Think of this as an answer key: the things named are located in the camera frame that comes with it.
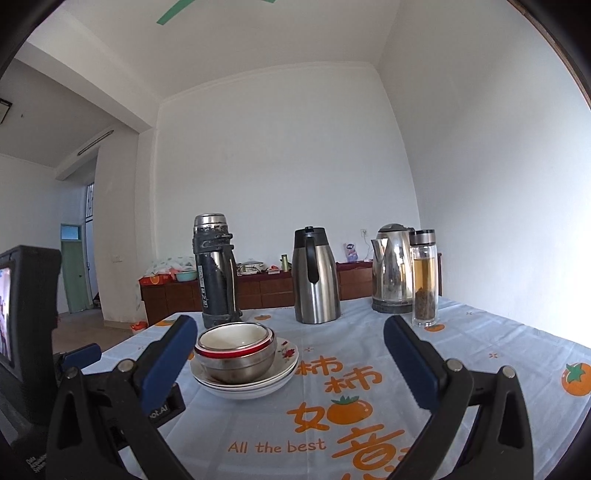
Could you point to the pink plastic bowl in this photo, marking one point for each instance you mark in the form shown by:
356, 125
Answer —
240, 354

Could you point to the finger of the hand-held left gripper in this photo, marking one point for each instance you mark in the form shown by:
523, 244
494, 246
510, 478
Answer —
85, 355

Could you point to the dark grey thermos flask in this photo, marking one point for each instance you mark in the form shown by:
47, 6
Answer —
214, 277

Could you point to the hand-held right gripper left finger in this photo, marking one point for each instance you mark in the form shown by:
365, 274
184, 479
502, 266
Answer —
168, 364

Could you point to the teal basin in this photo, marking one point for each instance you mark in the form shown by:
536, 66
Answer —
185, 277

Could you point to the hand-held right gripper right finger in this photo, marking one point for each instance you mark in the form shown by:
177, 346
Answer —
411, 364

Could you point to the brown wooden sideboard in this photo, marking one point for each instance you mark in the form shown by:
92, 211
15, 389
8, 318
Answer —
268, 288

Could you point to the steel electric kettle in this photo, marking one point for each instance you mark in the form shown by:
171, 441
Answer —
392, 272

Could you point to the white plastic bag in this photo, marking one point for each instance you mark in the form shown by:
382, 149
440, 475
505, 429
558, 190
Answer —
171, 265

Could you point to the fluorescent tube light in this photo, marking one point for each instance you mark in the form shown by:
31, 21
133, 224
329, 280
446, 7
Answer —
94, 143

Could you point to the green door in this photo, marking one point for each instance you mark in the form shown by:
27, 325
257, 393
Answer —
74, 272

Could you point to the small red floor object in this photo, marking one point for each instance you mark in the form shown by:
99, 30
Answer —
138, 327

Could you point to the barred window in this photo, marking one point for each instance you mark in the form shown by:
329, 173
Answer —
90, 203

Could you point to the stainless steel bowl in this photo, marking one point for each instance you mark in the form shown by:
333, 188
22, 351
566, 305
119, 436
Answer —
235, 369

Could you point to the orange fruit box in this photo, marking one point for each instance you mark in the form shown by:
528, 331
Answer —
154, 279

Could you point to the glass tea bottle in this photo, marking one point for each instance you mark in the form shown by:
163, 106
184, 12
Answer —
422, 277

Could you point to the white enamel cartoon bowl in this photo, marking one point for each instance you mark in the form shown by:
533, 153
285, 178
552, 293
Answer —
231, 337

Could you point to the green bottle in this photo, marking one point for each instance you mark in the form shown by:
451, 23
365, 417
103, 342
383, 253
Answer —
285, 263

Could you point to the green ceiling fan blade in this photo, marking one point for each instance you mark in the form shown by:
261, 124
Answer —
171, 13

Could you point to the square ceiling lamp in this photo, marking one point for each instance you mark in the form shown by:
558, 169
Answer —
4, 110

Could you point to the red flower white plate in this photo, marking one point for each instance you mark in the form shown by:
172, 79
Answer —
284, 350

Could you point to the purple packet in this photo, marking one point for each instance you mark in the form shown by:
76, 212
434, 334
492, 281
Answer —
352, 252

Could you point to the white floral bowl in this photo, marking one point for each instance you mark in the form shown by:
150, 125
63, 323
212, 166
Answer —
244, 397

